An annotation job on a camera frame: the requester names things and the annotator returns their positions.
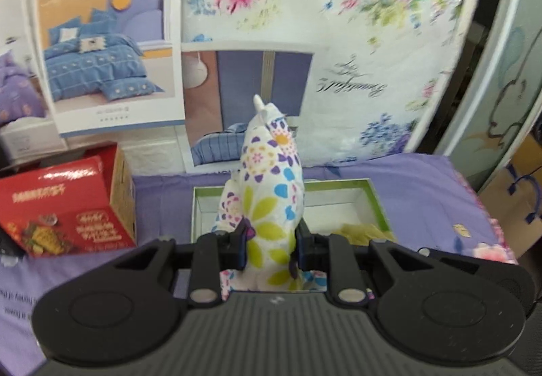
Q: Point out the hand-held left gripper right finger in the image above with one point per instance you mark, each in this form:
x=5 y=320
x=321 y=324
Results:
x=299 y=250

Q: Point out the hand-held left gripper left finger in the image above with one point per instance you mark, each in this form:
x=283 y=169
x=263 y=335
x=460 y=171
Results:
x=242 y=251

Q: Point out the white floral print cloth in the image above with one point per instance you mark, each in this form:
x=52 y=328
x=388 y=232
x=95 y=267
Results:
x=262 y=198

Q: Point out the green cardboard box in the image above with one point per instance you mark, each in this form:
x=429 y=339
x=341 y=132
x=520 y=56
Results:
x=338 y=206

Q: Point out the purple floral bedsheet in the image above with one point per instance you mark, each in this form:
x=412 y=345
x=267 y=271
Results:
x=423 y=198

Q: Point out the bedding picture insert card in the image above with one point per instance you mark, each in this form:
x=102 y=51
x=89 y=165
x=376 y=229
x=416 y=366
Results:
x=237 y=84

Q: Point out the red cracker box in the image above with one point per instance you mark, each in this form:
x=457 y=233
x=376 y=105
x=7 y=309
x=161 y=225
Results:
x=59 y=206

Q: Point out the floral bedding package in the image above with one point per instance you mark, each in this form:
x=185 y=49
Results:
x=338 y=20

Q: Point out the purple bedding poster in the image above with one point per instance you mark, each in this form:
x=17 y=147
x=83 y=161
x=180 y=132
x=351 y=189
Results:
x=17 y=98

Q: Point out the cartoon printed panel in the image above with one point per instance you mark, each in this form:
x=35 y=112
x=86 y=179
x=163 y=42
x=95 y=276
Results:
x=508 y=62

